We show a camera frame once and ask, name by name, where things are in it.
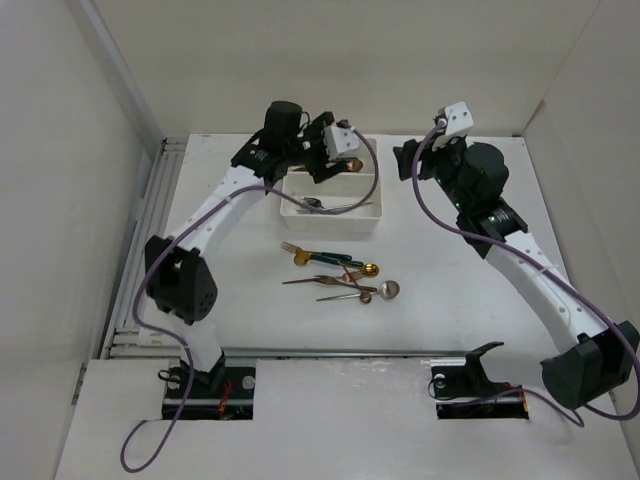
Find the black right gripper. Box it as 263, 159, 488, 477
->
392, 130, 471, 213

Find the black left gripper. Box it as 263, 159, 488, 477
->
285, 117, 347, 182

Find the silver fork shiny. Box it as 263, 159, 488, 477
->
301, 197, 325, 211

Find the silver fork matte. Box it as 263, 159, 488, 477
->
296, 201, 373, 214

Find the small copper spoon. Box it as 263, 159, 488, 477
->
346, 289, 372, 304

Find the copper round spoon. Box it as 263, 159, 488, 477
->
329, 157, 364, 173

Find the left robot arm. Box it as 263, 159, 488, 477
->
143, 101, 360, 397

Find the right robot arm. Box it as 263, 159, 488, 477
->
393, 137, 639, 410

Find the white near container tray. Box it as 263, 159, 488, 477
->
280, 172, 382, 234

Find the gold round spoon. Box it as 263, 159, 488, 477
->
345, 263, 380, 280

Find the silver round spoon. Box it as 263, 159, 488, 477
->
317, 280, 400, 302

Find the copper fork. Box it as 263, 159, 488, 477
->
312, 273, 358, 286

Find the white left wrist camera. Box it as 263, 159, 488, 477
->
323, 125, 360, 161

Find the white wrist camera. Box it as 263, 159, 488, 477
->
432, 101, 474, 151
323, 125, 360, 161

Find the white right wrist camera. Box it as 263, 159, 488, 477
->
432, 101, 474, 151

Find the gold spoon green handle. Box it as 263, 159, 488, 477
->
294, 250, 352, 266

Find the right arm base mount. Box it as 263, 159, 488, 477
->
429, 341, 529, 420

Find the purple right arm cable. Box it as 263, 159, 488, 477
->
411, 117, 640, 429

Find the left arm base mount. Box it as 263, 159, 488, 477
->
157, 358, 257, 421

